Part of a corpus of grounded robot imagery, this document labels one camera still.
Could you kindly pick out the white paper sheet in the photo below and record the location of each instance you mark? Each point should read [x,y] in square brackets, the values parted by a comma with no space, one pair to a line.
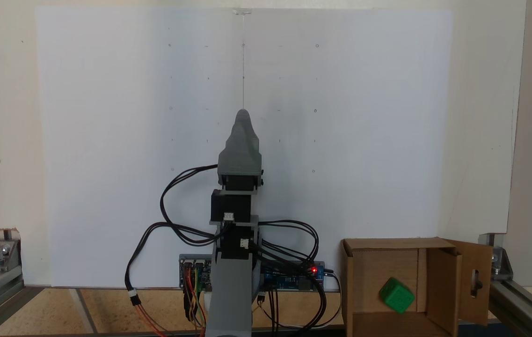
[106,140]

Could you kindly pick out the aluminium corner bracket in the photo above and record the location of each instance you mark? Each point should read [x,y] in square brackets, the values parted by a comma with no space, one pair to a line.
[499,262]
[1,252]

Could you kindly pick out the clear tape piece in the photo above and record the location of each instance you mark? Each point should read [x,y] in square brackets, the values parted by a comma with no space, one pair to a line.
[242,11]

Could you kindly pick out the green die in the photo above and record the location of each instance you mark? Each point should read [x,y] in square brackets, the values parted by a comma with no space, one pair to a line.
[397,295]

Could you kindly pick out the blue circuit board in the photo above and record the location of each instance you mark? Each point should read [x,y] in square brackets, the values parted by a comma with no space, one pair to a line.
[294,281]

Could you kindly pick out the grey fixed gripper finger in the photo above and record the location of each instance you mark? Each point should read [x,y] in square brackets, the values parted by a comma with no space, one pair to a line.
[241,150]

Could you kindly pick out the open cardboard box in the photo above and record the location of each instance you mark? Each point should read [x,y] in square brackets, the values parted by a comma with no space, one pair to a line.
[443,281]

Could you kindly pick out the small black circuit board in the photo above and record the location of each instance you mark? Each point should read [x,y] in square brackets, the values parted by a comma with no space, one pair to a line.
[207,281]

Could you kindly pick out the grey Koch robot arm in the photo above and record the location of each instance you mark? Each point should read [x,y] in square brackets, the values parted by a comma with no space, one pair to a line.
[230,299]

